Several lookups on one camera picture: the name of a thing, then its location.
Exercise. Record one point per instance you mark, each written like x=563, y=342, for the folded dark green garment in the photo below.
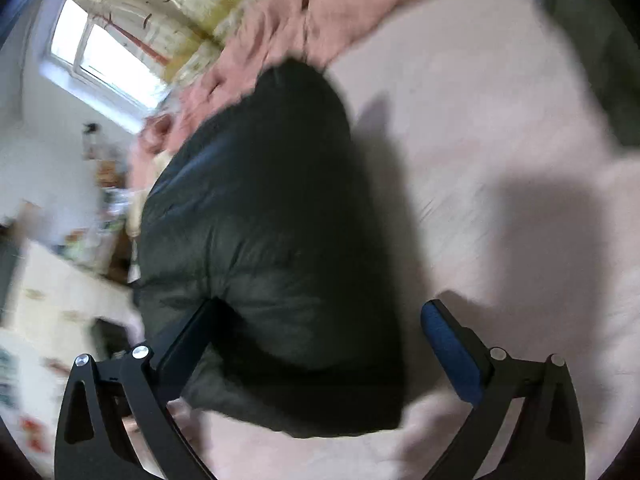
x=605, y=37

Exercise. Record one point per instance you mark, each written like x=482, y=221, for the tree pattern curtain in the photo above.
x=175, y=10

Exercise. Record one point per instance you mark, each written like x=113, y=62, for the desk clutter pile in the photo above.
x=100, y=247

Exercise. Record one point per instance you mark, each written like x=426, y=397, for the cream printed hoodie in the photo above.
x=140, y=209

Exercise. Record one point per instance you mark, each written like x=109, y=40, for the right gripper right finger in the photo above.
x=547, y=441

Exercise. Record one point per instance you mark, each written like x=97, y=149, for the pink bed sheet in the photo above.
x=499, y=191

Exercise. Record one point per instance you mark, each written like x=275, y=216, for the window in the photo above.
x=90, y=61

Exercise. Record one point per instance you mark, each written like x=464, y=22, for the black puffer jacket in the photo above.
x=265, y=215

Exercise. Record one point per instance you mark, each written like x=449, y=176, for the white cabinet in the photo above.
x=51, y=306

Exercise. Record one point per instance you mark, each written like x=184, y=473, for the pink plaid duvet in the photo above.
x=314, y=31

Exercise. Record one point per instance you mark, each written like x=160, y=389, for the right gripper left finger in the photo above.
x=91, y=440

